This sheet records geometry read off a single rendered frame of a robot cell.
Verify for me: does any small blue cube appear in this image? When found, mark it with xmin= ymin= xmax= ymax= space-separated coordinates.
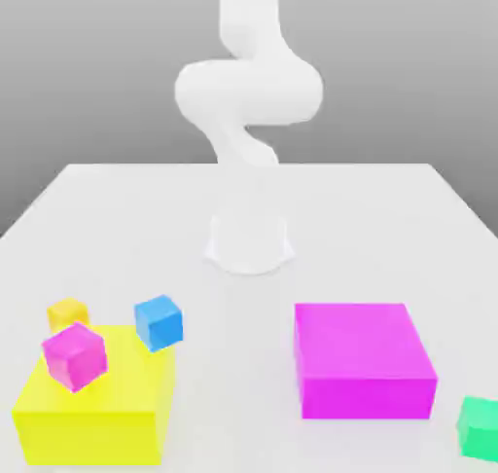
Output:
xmin=133 ymin=294 xmax=185 ymax=354

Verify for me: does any small magenta cube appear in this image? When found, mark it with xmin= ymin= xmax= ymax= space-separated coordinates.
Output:
xmin=41 ymin=320 xmax=109 ymax=395

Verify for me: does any small green cube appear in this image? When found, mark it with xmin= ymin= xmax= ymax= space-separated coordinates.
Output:
xmin=455 ymin=395 xmax=498 ymax=463

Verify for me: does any large magenta box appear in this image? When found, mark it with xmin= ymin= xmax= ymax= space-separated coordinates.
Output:
xmin=293 ymin=302 xmax=440 ymax=420

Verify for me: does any large yellow box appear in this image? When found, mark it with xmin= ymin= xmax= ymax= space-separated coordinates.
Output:
xmin=11 ymin=323 xmax=176 ymax=467

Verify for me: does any small orange cube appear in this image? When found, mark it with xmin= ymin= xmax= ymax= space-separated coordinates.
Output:
xmin=46 ymin=296 xmax=90 ymax=334

